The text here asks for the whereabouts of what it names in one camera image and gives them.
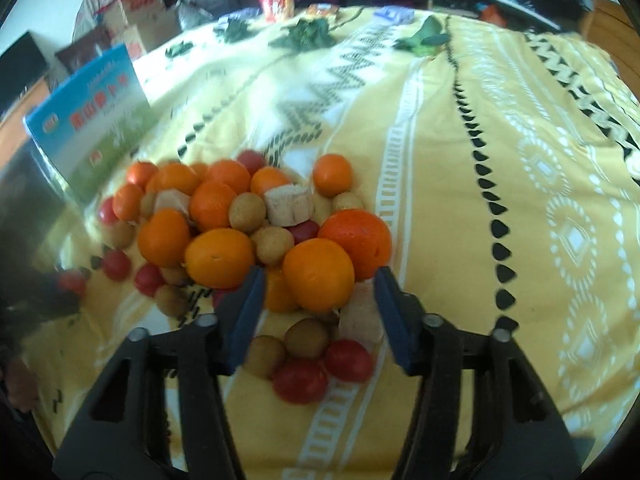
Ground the far left cherry tomato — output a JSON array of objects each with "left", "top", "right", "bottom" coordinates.
[{"left": 96, "top": 196, "right": 118, "bottom": 226}]

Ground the wooden headboard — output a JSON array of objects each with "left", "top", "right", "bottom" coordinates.
[{"left": 584, "top": 0, "right": 640, "bottom": 98}]

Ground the cardboard boxes stack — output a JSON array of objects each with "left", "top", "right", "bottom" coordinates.
[{"left": 101, "top": 0, "right": 181, "bottom": 60}]

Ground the orange snack packet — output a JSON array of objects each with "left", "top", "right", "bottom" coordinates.
[{"left": 306, "top": 3, "right": 340, "bottom": 18}]

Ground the large front orange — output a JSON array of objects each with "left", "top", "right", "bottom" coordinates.
[{"left": 137, "top": 209, "right": 191, "bottom": 268}]

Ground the brown longan fruit left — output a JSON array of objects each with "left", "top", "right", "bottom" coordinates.
[{"left": 105, "top": 220, "right": 137, "bottom": 250}]

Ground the small blue packet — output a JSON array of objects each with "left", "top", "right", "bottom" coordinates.
[{"left": 374, "top": 6, "right": 414, "bottom": 25}]

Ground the red instant noodle cup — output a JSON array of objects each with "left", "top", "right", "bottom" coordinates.
[{"left": 259, "top": 0, "right": 295, "bottom": 23}]

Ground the mandarin orange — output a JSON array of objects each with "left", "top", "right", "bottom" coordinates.
[
  {"left": 113, "top": 183, "right": 144, "bottom": 222},
  {"left": 125, "top": 160, "right": 158, "bottom": 190}
]

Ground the back left mandarin orange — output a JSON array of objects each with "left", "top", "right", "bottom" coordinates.
[{"left": 125, "top": 160, "right": 158, "bottom": 190}]

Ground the green leafy vegetable centre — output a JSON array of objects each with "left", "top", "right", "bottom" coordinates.
[{"left": 269, "top": 18, "right": 336, "bottom": 53}]

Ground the blue green food box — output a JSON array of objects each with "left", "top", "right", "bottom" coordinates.
[{"left": 24, "top": 46, "right": 155, "bottom": 204}]

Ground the green leafy vegetable right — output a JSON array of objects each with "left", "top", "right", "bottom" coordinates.
[{"left": 393, "top": 15, "right": 450, "bottom": 58}]

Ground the green leafy vegetable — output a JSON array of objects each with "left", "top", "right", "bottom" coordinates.
[
  {"left": 393, "top": 15, "right": 450, "bottom": 58},
  {"left": 269, "top": 18, "right": 336, "bottom": 53}
]

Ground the cut potato piece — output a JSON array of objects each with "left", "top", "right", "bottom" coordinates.
[{"left": 337, "top": 281, "right": 384, "bottom": 351}]

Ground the dark cherry tomato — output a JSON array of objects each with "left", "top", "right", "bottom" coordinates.
[{"left": 56, "top": 270, "right": 87, "bottom": 297}]

